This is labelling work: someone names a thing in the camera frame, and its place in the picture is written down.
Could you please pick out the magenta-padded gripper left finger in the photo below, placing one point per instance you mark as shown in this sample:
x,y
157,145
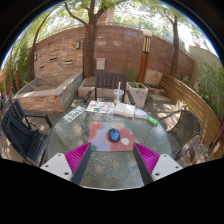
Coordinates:
x,y
56,165

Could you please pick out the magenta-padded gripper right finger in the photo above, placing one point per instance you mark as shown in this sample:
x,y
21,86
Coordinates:
x,y
166,165

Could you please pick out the blue and black computer mouse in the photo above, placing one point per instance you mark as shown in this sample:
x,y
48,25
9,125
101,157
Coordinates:
x,y
114,135

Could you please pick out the pink and green printed mouse pad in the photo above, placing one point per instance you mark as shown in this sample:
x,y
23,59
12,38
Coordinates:
x,y
98,140

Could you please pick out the green wet wipes pack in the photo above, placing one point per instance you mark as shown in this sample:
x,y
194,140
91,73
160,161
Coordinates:
x,y
153,121

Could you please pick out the black metal armchair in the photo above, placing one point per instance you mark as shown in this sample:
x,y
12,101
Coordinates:
x,y
20,136

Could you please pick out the white number plate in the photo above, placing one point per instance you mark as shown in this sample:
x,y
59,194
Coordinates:
x,y
74,114

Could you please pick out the white and blue small box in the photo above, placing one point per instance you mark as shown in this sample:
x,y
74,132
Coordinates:
x,y
141,114

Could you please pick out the curved wooden slat fence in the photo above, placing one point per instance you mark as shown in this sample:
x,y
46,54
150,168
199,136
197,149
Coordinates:
x,y
196,103

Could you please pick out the colourful sticker sheet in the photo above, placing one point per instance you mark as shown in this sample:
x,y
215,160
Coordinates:
x,y
100,107

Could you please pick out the square concrete planter with plant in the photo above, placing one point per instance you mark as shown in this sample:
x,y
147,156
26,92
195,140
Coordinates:
x,y
138,95

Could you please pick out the clear plastic cup with straw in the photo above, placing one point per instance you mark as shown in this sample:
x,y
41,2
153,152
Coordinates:
x,y
118,96

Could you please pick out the pale stone block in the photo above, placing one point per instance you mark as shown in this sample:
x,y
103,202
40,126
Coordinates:
x,y
154,78

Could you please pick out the dark wooden slatted chair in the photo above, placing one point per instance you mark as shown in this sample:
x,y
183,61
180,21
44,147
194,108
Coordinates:
x,y
110,80

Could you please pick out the thin curved tree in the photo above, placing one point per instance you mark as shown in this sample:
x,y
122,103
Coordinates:
x,y
33,56

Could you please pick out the slim leaning tree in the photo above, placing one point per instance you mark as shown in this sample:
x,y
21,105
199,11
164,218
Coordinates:
x,y
175,53

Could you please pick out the thick forked tree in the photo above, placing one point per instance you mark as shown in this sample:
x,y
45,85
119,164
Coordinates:
x,y
89,46

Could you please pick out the wooden garden lamp post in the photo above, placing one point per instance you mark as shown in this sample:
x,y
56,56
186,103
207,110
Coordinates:
x,y
144,60

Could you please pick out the black wall lamp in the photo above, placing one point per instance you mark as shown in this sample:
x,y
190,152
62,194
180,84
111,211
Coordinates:
x,y
35,57
78,45

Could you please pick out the grey wall utility box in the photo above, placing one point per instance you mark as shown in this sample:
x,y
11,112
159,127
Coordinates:
x,y
100,63

